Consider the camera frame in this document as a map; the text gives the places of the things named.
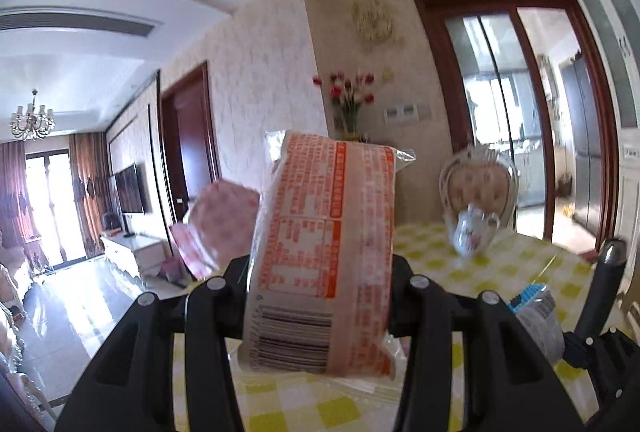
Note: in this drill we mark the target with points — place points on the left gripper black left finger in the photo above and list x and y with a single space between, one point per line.
128 384

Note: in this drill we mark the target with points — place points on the orange bread package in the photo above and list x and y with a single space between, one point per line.
320 275

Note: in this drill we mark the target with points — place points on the grey blue snack bag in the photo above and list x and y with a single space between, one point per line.
535 308

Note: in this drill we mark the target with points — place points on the yellow checkered tablecloth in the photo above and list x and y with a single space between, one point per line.
509 385

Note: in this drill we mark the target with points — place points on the white tv cabinet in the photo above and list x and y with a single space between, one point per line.
139 256

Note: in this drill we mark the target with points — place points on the white floral teapot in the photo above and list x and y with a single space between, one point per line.
471 231

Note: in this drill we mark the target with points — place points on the pink checkered covered chair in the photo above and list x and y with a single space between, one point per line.
218 228

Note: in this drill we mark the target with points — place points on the white ornate dining chair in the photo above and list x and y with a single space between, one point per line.
481 176

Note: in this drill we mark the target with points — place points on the brown window curtains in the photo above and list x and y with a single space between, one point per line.
91 197

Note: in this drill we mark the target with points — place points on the dark red wooden door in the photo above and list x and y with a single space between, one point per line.
188 137

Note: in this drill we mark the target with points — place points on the grey refrigerator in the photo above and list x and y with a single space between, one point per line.
586 140

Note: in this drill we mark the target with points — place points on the crystal chandelier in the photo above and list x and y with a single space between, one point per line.
31 122

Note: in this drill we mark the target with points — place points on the glass sliding door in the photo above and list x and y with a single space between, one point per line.
499 65

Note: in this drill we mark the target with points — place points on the red flower bouquet vase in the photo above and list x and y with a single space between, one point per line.
348 95

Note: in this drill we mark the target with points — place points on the wall mounted television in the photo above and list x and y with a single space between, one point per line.
127 184

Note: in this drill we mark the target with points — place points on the wall switch panel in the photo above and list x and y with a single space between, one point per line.
406 114

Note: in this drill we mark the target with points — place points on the gold wall ornament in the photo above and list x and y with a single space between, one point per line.
375 23

